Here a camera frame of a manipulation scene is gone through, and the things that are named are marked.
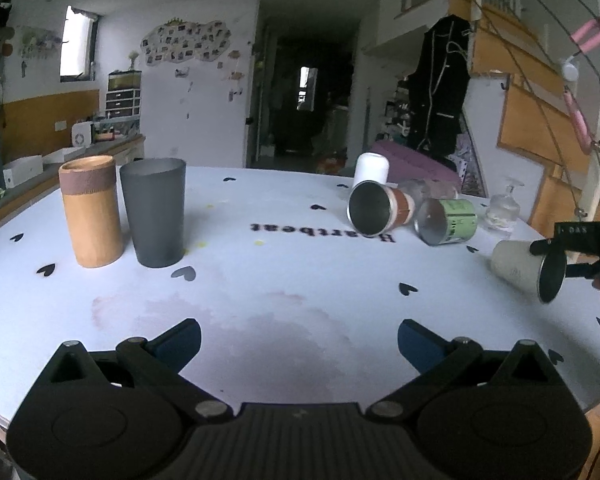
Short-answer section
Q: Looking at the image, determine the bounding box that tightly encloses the cream metal cup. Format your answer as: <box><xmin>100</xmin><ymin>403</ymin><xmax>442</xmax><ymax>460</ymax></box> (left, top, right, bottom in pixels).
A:
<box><xmin>490</xmin><ymin>240</ymin><xmax>567</xmax><ymax>304</ymax></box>

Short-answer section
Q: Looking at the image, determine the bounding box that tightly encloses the cream cup with brown sleeve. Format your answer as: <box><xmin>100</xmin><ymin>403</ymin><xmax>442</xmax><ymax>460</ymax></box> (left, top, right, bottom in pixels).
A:
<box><xmin>347</xmin><ymin>180</ymin><xmax>415</xmax><ymax>237</ymax></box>

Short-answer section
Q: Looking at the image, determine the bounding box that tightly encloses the orange bamboo cup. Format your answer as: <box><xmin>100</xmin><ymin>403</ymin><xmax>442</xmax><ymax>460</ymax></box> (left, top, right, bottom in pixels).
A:
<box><xmin>58</xmin><ymin>155</ymin><xmax>123</xmax><ymax>269</ymax></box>

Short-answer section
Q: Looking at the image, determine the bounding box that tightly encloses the clear glass bottle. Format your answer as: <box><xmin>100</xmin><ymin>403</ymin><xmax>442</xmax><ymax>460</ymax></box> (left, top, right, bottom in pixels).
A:
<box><xmin>484</xmin><ymin>178</ymin><xmax>524</xmax><ymax>236</ymax></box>

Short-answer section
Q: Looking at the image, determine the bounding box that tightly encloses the green labelled tin can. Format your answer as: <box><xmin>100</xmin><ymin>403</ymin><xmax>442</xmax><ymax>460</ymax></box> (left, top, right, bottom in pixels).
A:
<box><xmin>414</xmin><ymin>198</ymin><xmax>478</xmax><ymax>246</ymax></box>

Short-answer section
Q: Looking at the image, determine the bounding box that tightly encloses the purple beanbag seat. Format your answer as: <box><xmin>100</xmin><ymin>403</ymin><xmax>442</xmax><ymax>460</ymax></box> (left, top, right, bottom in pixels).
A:
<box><xmin>370</xmin><ymin>140</ymin><xmax>462</xmax><ymax>191</ymax></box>

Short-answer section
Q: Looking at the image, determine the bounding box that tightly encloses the black hanging coat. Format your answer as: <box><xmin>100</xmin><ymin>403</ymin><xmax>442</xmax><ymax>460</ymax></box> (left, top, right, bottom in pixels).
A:
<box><xmin>407</xmin><ymin>14</ymin><xmax>471</xmax><ymax>158</ymax></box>

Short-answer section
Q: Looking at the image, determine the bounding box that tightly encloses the dark grey tumbler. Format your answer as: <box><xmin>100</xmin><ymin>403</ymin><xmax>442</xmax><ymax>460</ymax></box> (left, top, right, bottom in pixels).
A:
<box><xmin>120</xmin><ymin>158</ymin><xmax>186</xmax><ymax>269</ymax></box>

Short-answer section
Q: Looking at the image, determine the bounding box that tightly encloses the white cylindrical container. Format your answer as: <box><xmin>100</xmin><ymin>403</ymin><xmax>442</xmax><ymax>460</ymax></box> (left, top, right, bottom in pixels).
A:
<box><xmin>352</xmin><ymin>152</ymin><xmax>390</xmax><ymax>188</ymax></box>

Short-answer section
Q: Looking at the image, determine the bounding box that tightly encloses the white box on counter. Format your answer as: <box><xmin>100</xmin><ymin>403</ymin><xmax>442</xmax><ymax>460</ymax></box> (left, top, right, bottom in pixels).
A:
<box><xmin>3</xmin><ymin>155</ymin><xmax>43</xmax><ymax>188</ymax></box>

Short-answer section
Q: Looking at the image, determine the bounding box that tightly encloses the white small appliance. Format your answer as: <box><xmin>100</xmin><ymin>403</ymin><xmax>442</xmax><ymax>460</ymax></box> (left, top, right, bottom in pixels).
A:
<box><xmin>71</xmin><ymin>122</ymin><xmax>94</xmax><ymax>148</ymax></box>

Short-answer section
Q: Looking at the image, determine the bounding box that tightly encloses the small drawer organizer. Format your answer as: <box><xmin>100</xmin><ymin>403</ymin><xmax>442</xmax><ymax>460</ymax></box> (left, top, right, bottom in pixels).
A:
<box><xmin>105</xmin><ymin>70</ymin><xmax>142</xmax><ymax>119</ymax></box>

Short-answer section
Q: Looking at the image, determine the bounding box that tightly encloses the cloud-shaped photo board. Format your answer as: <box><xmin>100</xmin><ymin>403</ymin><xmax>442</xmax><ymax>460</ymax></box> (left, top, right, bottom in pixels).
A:
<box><xmin>140</xmin><ymin>20</ymin><xmax>232</xmax><ymax>66</ymax></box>

